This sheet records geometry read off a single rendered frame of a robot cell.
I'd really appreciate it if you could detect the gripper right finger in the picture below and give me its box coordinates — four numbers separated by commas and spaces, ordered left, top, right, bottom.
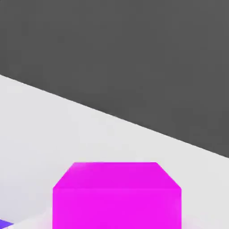
181, 217, 206, 229

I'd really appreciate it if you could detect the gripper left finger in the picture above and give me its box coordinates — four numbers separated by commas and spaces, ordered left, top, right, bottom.
7, 211, 54, 229

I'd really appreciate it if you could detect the small magenta cube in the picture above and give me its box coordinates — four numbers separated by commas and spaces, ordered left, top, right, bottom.
52, 161, 182, 229

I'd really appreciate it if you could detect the small purple cube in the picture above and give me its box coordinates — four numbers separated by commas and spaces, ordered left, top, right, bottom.
0, 219, 14, 229

